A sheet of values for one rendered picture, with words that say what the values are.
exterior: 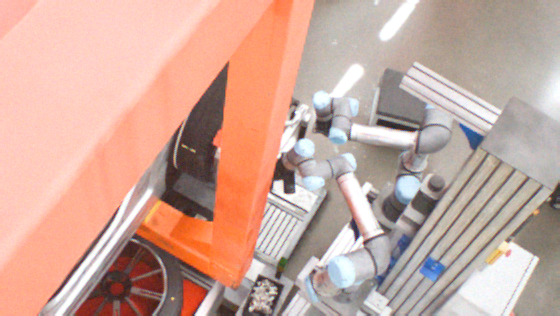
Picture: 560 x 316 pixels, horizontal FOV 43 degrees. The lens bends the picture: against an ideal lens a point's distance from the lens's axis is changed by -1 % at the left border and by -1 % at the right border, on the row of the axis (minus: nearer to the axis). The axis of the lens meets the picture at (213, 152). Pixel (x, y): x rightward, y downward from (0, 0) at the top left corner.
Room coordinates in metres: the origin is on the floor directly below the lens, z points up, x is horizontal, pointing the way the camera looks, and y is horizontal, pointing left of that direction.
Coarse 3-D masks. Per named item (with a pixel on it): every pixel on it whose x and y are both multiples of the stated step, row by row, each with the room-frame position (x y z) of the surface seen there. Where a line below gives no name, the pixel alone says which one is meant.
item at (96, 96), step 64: (0, 0) 0.55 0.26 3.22; (64, 0) 0.31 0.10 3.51; (128, 0) 0.31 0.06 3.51; (192, 0) 0.31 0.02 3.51; (256, 0) 0.37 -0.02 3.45; (0, 64) 0.25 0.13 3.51; (64, 64) 0.26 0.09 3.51; (128, 64) 0.26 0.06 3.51; (192, 64) 0.29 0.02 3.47; (0, 128) 0.21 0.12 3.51; (64, 128) 0.21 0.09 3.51; (128, 128) 0.23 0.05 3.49; (0, 192) 0.17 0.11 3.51; (64, 192) 0.17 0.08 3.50; (0, 256) 0.13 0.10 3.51; (64, 256) 0.16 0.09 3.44
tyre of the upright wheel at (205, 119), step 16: (224, 80) 1.96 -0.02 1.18; (208, 96) 1.88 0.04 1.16; (224, 96) 1.88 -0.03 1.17; (192, 112) 1.82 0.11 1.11; (208, 112) 1.81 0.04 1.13; (192, 128) 1.76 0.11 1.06; (208, 128) 1.75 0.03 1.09; (192, 144) 1.71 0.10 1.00; (208, 144) 1.69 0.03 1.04; (176, 160) 1.70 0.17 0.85; (192, 160) 1.67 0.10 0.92; (208, 160) 1.67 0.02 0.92; (192, 176) 1.67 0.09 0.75; (208, 176) 1.69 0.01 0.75
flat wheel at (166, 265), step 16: (144, 240) 1.42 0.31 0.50; (128, 256) 1.41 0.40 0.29; (144, 256) 1.38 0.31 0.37; (160, 256) 1.34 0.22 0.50; (112, 272) 1.24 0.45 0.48; (128, 272) 1.25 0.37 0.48; (160, 272) 1.27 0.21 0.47; (176, 272) 1.26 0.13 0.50; (128, 288) 1.18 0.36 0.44; (176, 288) 1.18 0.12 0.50; (160, 304) 1.09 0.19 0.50; (176, 304) 1.10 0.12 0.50
